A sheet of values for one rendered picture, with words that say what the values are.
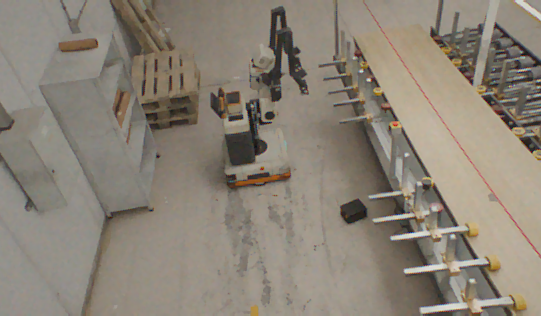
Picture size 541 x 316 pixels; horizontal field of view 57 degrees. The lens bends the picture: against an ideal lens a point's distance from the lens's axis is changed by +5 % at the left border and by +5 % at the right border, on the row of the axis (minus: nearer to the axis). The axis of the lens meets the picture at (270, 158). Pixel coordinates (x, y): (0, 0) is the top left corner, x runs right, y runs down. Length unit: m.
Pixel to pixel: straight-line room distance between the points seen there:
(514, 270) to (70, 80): 3.38
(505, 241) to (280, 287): 1.75
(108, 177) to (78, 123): 0.63
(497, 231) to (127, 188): 3.20
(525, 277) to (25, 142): 3.07
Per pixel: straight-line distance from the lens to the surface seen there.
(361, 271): 4.17
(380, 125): 4.58
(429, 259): 3.41
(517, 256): 3.28
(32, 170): 3.62
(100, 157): 4.63
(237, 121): 4.49
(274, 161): 4.78
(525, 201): 3.61
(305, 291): 4.07
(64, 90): 4.28
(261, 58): 4.33
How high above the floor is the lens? 3.36
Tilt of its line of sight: 40 degrees down
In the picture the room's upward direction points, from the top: 9 degrees counter-clockwise
